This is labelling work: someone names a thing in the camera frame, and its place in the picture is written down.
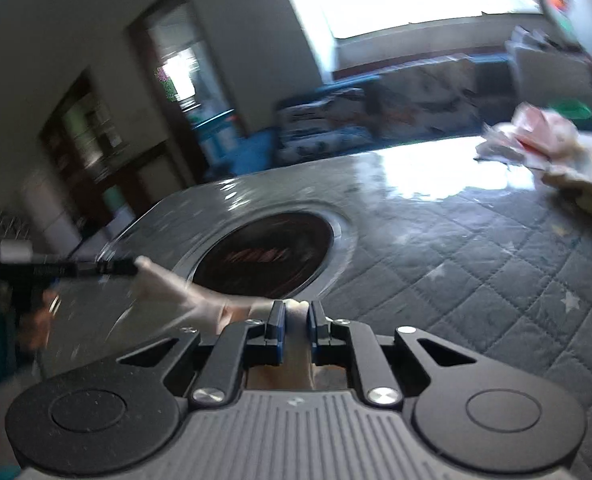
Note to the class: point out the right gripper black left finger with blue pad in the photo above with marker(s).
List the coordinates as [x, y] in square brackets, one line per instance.
[241, 345]

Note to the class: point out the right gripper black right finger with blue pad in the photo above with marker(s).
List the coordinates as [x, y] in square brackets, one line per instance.
[355, 347]

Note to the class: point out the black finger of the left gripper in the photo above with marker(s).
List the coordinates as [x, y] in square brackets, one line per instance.
[53, 269]

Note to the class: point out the cream peach garment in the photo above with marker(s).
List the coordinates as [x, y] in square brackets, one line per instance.
[162, 301]

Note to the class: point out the person's left hand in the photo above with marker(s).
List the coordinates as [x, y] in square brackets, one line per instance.
[34, 328]

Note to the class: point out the round black induction cooktop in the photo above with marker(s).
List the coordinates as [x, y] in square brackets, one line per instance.
[271, 257]

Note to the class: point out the dark wooden cabinet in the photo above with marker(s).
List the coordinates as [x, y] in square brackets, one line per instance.
[99, 175]

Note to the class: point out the grey quilted star table cover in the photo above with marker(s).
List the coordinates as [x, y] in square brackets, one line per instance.
[474, 252]

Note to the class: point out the butterfly cushion left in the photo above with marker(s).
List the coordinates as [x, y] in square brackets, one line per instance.
[334, 124]

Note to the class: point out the butterfly cushion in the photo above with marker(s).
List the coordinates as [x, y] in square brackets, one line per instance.
[433, 97]
[334, 124]

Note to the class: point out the white crumpled cloth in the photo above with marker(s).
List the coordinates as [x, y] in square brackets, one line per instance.
[500, 144]

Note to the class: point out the butterfly cushion right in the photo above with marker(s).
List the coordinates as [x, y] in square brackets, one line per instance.
[433, 97]

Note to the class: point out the blue sofa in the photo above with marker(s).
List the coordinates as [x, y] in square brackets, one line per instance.
[496, 101]

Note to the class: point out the pink white baby garment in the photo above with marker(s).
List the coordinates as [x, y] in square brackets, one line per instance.
[545, 131]

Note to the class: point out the yellow floral folded cloth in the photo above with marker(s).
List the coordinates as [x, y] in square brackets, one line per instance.
[574, 172]

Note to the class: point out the green plastic bowl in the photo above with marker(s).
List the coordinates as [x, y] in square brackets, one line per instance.
[572, 109]

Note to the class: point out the grey pillow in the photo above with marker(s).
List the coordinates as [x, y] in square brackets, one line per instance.
[543, 78]

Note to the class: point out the dark door frame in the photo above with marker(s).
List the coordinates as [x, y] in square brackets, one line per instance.
[186, 85]

